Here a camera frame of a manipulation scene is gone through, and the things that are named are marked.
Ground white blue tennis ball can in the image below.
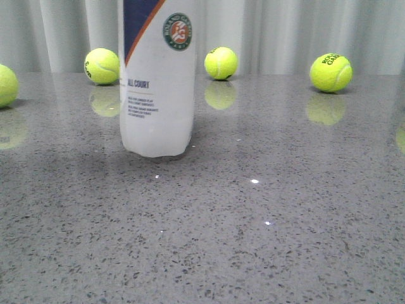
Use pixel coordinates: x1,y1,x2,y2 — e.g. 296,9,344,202
118,1,197,158

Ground yellow tennis ball centre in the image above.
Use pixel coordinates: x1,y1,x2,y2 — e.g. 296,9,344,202
204,47,238,80

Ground yellow tennis ball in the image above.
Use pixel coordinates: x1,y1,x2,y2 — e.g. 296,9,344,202
309,53,353,92
204,47,238,80
0,65,19,108
84,47,120,85

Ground yellow tennis ball right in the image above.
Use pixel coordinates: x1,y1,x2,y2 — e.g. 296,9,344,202
309,53,353,92

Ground yellow tennis ball far left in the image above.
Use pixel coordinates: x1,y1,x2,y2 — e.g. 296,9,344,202
0,65,19,108

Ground grey pleated curtain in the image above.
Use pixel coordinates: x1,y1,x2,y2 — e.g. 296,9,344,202
1,1,404,75

